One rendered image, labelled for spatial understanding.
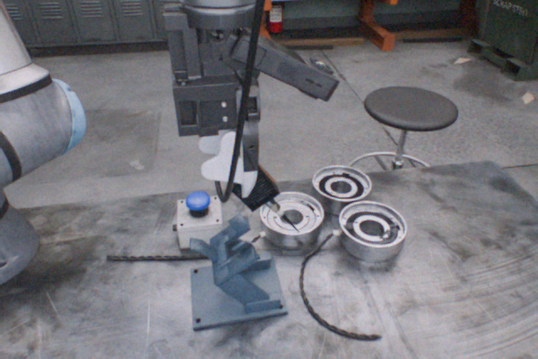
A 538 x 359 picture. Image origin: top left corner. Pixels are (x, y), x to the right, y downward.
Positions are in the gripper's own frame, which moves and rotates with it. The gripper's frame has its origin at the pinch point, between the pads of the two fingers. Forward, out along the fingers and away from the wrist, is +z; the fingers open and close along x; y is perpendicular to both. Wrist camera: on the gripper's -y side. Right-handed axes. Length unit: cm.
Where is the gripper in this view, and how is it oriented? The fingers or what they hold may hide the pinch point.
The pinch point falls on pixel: (248, 178)
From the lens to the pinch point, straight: 48.8
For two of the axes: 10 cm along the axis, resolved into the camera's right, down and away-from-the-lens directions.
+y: -9.8, 1.0, -1.6
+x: 1.9, 5.5, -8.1
